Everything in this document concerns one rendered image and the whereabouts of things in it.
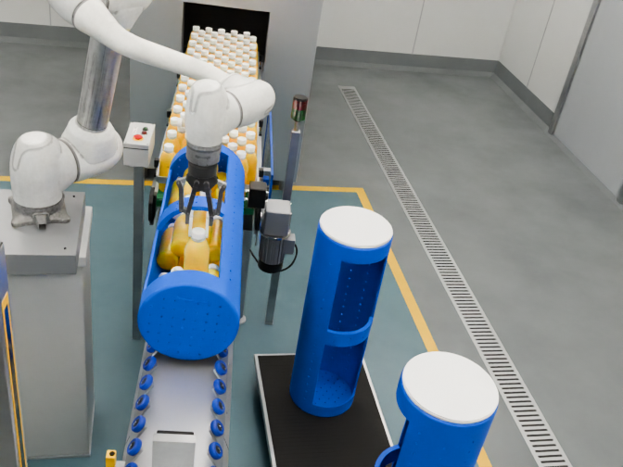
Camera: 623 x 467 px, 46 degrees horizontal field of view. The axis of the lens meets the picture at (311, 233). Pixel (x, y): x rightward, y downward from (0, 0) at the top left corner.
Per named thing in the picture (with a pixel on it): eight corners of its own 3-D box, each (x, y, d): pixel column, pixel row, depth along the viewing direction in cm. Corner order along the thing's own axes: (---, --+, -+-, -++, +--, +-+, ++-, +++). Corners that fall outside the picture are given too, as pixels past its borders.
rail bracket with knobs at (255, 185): (242, 209, 296) (245, 188, 290) (243, 200, 302) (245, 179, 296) (266, 212, 297) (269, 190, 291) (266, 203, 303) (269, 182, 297)
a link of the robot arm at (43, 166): (1, 194, 239) (-5, 133, 227) (49, 177, 251) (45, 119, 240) (31, 214, 231) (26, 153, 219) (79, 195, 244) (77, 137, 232)
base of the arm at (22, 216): (12, 234, 230) (10, 220, 227) (7, 198, 247) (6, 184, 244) (72, 229, 237) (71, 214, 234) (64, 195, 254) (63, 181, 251)
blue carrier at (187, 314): (132, 355, 209) (142, 277, 194) (165, 199, 282) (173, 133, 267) (230, 367, 214) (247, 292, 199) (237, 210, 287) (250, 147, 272)
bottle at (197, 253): (204, 282, 215) (209, 228, 205) (208, 296, 209) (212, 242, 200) (180, 283, 213) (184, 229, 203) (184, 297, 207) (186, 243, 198)
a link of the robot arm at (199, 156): (221, 149, 182) (220, 170, 185) (222, 133, 190) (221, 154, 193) (184, 145, 181) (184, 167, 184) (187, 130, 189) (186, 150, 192)
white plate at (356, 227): (305, 224, 267) (305, 227, 268) (370, 255, 256) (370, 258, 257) (344, 197, 288) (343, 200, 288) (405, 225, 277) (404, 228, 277)
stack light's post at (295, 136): (264, 324, 376) (291, 132, 317) (264, 319, 379) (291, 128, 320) (273, 324, 377) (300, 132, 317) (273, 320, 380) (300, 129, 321)
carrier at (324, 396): (276, 396, 315) (331, 428, 304) (303, 227, 268) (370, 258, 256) (311, 361, 336) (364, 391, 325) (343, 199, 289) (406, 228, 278)
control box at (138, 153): (123, 165, 292) (123, 142, 287) (130, 143, 309) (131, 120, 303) (148, 167, 293) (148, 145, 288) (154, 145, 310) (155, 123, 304)
